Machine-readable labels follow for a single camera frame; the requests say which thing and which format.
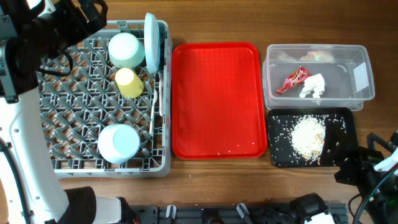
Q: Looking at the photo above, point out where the white tissue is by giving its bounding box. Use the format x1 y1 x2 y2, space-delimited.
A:
299 73 325 105

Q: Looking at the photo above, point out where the pile of white rice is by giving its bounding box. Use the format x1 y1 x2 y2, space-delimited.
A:
290 115 326 162

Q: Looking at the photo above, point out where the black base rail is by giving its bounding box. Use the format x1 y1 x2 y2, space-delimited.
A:
123 193 349 224

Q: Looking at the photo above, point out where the white fork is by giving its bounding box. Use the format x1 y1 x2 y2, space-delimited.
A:
158 72 164 117

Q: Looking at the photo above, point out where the red snack wrapper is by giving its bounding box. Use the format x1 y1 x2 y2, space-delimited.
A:
275 66 312 95

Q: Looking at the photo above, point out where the light blue plate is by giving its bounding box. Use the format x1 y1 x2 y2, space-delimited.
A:
144 12 161 74

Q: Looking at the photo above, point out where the white spoon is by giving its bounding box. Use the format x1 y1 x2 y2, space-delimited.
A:
149 89 158 136

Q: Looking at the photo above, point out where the yellow plastic cup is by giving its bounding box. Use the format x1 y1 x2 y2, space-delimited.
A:
115 68 144 98

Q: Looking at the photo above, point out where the green bowl with rice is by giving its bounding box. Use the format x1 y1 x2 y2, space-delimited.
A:
98 124 141 164

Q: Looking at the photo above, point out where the black plastic tray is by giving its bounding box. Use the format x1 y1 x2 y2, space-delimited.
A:
267 108 358 168

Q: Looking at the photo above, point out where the clear plastic bin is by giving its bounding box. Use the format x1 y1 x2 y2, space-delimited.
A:
262 44 376 111

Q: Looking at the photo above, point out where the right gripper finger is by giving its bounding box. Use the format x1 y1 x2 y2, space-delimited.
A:
320 122 351 167
366 133 392 152

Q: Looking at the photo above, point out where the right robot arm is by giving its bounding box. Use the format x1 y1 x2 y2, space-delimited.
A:
320 123 397 223

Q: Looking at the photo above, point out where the red plastic tray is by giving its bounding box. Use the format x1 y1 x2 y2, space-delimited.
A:
171 42 267 160

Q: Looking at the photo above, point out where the grey dishwasher rack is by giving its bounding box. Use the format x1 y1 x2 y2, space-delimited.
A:
37 20 173 179

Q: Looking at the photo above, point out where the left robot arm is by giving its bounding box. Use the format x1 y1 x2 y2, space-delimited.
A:
1 0 127 223

